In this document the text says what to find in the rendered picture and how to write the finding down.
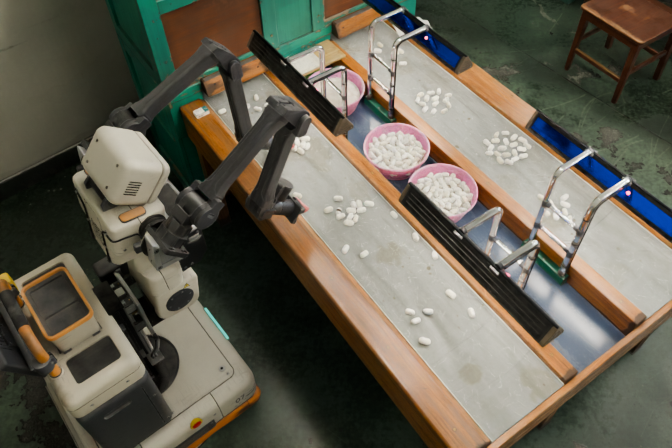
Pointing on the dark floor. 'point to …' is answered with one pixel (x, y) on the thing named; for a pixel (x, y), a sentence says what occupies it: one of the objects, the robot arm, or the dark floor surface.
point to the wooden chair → (628, 23)
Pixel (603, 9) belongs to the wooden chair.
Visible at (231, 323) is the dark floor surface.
